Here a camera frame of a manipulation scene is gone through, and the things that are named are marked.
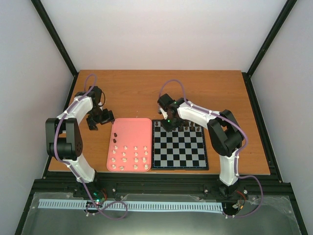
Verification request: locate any pink plastic tray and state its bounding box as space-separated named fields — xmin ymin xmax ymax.
xmin=107 ymin=118 xmax=152 ymax=173

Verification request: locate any black aluminium base frame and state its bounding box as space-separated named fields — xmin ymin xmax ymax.
xmin=15 ymin=72 xmax=308 ymax=235

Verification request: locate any right black frame post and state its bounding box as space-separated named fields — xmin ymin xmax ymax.
xmin=246 ymin=0 xmax=298 ymax=77

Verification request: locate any left black frame post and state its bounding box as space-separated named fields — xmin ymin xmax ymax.
xmin=30 ymin=0 xmax=79 ymax=77

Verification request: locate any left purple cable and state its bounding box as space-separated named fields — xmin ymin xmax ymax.
xmin=54 ymin=73 xmax=128 ymax=220

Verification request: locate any black and white chessboard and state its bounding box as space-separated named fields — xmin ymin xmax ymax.
xmin=152 ymin=120 xmax=209 ymax=170

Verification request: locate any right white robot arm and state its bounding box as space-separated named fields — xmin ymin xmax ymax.
xmin=157 ymin=94 xmax=247 ymax=199

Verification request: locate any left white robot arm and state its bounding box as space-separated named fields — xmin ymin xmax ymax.
xmin=45 ymin=86 xmax=114 ymax=197

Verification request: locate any light blue cable duct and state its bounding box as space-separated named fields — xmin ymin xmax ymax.
xmin=38 ymin=199 xmax=223 ymax=213

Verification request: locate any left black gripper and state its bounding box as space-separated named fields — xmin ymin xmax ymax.
xmin=87 ymin=107 xmax=116 ymax=131

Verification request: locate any black frame post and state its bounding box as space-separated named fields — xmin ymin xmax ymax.
xmin=30 ymin=0 xmax=79 ymax=77
xmin=246 ymin=0 xmax=298 ymax=77

